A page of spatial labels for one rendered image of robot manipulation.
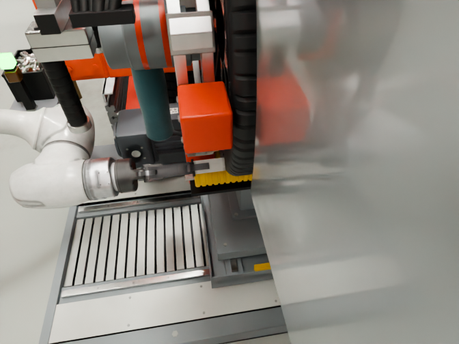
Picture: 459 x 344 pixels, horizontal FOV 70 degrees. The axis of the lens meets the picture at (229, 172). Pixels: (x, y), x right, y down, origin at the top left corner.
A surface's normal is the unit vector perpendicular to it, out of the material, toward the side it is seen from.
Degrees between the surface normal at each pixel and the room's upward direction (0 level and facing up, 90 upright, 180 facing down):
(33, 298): 0
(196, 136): 90
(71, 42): 90
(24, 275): 0
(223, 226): 0
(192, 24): 45
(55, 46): 90
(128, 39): 71
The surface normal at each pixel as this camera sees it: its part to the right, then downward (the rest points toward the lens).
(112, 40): 0.14, 0.45
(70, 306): 0.00, -0.69
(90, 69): 0.16, 0.71
